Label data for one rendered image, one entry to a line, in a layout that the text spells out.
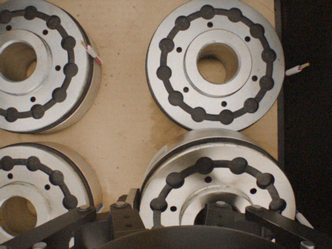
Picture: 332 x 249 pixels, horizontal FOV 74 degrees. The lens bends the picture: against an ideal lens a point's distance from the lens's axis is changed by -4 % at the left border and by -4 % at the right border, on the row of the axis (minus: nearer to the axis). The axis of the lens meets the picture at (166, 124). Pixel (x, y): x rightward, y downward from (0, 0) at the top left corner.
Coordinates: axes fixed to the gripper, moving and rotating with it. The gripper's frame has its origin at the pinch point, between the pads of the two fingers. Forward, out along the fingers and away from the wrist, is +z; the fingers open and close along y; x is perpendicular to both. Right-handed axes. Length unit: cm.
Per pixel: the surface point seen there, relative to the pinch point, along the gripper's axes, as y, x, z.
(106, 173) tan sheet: -5.1, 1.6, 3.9
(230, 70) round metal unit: 4.9, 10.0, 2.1
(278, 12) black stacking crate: 10.0, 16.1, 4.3
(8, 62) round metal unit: -12.4, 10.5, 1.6
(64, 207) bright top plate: -7.4, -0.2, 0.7
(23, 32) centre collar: -10.5, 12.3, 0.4
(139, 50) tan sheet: -2.5, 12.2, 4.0
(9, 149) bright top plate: -11.6, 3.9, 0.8
